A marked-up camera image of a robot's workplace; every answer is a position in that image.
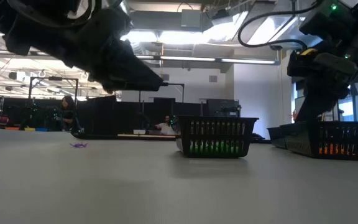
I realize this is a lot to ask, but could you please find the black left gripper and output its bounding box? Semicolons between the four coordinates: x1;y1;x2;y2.
6;8;165;93

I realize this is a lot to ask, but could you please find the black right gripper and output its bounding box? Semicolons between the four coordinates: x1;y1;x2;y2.
287;48;358;123

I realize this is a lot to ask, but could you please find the black slotted plastic basket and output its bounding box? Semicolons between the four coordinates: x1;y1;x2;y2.
175;115;260;159
267;126;288;149
280;120;358;162

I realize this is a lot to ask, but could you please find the neighbouring work table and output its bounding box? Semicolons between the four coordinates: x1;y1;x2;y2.
73;133;177;141

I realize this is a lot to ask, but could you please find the person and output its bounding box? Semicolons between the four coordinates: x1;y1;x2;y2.
54;95;77;131
154;114;177;136

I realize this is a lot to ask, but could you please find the long ceiling light bar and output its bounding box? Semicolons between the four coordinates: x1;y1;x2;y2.
0;49;282;66

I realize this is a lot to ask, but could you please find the grey table mat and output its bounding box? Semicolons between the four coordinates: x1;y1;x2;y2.
0;126;358;224

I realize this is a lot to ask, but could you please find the black metal rig frame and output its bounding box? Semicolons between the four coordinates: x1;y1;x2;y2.
138;82;185;108
25;76;80;125

